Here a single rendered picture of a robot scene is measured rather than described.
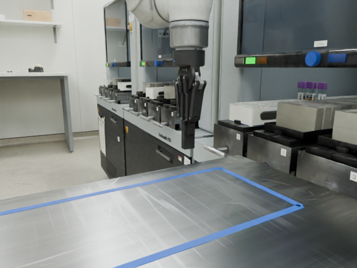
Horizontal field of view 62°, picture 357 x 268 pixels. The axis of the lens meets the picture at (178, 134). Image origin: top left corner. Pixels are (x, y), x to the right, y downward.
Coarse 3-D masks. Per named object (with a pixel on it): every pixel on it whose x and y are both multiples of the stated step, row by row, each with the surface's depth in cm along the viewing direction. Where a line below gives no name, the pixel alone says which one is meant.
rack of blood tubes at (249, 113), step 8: (232, 104) 81; (240, 104) 79; (248, 104) 79; (256, 104) 79; (264, 104) 80; (272, 104) 79; (232, 112) 81; (240, 112) 78; (248, 112) 75; (256, 112) 75; (272, 112) 90; (232, 120) 82; (240, 120) 78; (248, 120) 75; (256, 120) 75; (264, 120) 77; (272, 120) 78
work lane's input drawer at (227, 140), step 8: (224, 120) 83; (216, 128) 83; (224, 128) 79; (232, 128) 77; (240, 128) 74; (248, 128) 74; (256, 128) 75; (216, 136) 83; (224, 136) 80; (232, 136) 76; (240, 136) 73; (216, 144) 84; (224, 144) 80; (232, 144) 77; (240, 144) 73; (216, 152) 76; (224, 152) 78; (232, 152) 77; (240, 152) 74
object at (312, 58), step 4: (312, 52) 58; (316, 52) 58; (308, 56) 59; (312, 56) 58; (316, 56) 57; (320, 56) 58; (308, 60) 59; (312, 60) 58; (316, 60) 58; (308, 64) 59; (312, 64) 58; (316, 64) 58
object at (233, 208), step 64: (64, 192) 35; (128, 192) 35; (192, 192) 35; (256, 192) 35; (320, 192) 35; (0, 256) 23; (64, 256) 23; (128, 256) 23; (192, 256) 23; (256, 256) 23; (320, 256) 23
